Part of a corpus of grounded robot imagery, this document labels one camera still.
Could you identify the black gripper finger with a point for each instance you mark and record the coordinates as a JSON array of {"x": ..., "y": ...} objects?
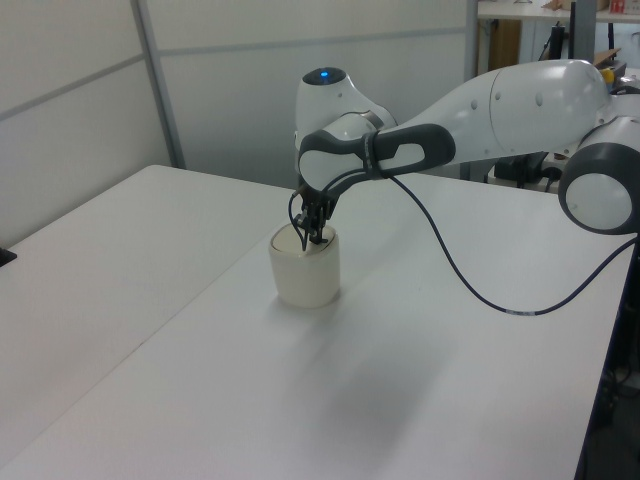
[
  {"x": 317, "y": 234},
  {"x": 302, "y": 222}
]

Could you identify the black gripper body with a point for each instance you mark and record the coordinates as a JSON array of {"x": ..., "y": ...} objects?
[{"x": 316, "y": 206}]

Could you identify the small white lidded trash can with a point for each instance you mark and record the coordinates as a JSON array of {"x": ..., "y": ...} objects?
[{"x": 306, "y": 275}]

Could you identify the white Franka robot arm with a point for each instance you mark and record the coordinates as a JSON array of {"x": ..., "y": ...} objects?
[{"x": 525, "y": 115}]

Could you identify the black control device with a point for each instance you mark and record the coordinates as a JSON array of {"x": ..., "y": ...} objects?
[{"x": 520, "y": 170}]

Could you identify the black monitor stand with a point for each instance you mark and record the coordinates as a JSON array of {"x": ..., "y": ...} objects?
[{"x": 556, "y": 42}]

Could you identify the black table clamp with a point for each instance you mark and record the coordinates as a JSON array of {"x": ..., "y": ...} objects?
[{"x": 6, "y": 257}]

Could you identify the grey partition post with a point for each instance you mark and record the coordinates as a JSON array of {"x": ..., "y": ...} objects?
[
  {"x": 471, "y": 40},
  {"x": 160, "y": 85}
]

